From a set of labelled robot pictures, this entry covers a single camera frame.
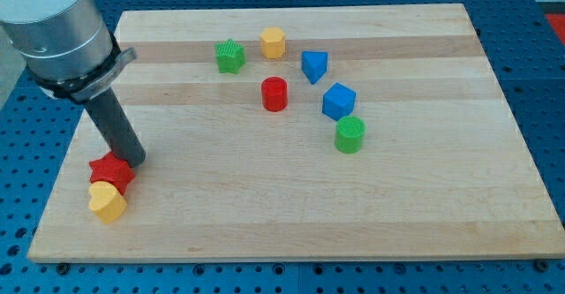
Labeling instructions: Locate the blue triangle block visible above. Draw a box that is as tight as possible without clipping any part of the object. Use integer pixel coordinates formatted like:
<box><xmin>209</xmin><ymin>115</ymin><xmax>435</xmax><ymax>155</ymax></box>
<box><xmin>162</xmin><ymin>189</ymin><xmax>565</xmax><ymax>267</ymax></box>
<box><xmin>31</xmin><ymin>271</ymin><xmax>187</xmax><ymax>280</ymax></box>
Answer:
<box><xmin>301</xmin><ymin>50</ymin><xmax>328</xmax><ymax>84</ymax></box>

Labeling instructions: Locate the wooden board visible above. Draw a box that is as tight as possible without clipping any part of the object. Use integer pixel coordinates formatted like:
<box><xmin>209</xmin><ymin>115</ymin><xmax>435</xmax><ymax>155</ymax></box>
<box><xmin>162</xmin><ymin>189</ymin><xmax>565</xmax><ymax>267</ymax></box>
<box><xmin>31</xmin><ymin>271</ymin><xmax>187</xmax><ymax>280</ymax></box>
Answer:
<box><xmin>28</xmin><ymin>4</ymin><xmax>564</xmax><ymax>263</ymax></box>

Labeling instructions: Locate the red star block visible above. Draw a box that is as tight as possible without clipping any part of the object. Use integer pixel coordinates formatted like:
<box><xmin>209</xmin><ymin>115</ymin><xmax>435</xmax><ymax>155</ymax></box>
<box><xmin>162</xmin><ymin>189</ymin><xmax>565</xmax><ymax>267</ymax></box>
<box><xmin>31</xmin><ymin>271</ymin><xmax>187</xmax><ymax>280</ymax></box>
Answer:
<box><xmin>88</xmin><ymin>152</ymin><xmax>135</xmax><ymax>195</ymax></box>

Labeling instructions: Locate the green star block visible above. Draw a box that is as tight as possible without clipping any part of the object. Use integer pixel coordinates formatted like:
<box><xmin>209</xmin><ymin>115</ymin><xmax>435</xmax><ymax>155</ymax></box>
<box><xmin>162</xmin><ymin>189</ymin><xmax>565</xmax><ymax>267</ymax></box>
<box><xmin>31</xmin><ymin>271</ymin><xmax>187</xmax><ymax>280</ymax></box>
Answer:
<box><xmin>215</xmin><ymin>39</ymin><xmax>246</xmax><ymax>74</ymax></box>

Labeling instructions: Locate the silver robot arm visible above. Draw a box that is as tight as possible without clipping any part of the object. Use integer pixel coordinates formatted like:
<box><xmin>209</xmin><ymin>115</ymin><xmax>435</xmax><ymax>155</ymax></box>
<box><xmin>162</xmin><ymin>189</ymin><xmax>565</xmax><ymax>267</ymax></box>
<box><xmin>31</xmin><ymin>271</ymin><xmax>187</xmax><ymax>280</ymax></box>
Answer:
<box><xmin>1</xmin><ymin>0</ymin><xmax>136</xmax><ymax>103</ymax></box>

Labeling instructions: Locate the yellow hexagon block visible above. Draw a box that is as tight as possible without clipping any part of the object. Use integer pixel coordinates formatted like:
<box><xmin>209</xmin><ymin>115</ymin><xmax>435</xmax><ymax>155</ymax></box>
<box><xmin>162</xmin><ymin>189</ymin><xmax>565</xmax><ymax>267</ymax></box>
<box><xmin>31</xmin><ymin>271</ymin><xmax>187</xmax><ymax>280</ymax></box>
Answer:
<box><xmin>260</xmin><ymin>26</ymin><xmax>286</xmax><ymax>59</ymax></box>

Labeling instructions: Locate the green cylinder block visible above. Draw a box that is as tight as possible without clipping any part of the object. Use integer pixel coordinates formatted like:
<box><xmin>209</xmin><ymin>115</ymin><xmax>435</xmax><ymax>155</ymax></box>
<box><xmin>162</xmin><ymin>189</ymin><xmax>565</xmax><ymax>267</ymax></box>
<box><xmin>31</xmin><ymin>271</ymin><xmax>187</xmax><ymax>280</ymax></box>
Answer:
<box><xmin>335</xmin><ymin>116</ymin><xmax>365</xmax><ymax>154</ymax></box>

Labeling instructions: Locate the red cylinder block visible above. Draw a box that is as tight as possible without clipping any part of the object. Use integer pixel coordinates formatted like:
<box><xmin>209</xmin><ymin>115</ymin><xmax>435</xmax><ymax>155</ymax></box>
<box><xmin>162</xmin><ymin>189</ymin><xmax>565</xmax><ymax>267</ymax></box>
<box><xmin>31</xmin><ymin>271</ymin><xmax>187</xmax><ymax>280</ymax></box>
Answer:
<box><xmin>261</xmin><ymin>77</ymin><xmax>288</xmax><ymax>112</ymax></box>

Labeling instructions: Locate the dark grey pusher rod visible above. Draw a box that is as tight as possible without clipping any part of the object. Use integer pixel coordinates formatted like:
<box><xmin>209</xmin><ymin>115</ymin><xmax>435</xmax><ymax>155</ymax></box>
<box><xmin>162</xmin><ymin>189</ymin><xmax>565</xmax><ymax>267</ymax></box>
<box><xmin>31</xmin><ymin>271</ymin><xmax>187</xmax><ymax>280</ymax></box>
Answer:
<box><xmin>85</xmin><ymin>88</ymin><xmax>146</xmax><ymax>168</ymax></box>

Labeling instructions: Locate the blue cube block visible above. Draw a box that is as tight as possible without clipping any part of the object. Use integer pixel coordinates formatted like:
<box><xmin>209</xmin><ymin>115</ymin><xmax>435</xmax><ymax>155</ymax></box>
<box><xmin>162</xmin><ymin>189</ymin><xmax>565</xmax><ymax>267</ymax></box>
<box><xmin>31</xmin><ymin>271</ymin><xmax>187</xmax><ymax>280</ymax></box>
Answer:
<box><xmin>322</xmin><ymin>83</ymin><xmax>357</xmax><ymax>121</ymax></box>

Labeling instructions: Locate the yellow heart block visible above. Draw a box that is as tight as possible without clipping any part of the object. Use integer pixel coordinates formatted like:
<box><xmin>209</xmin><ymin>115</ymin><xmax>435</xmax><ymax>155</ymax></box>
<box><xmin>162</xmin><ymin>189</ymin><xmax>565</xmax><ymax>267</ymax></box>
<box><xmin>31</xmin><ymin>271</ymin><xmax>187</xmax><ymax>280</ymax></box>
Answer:
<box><xmin>88</xmin><ymin>181</ymin><xmax>127</xmax><ymax>224</ymax></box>

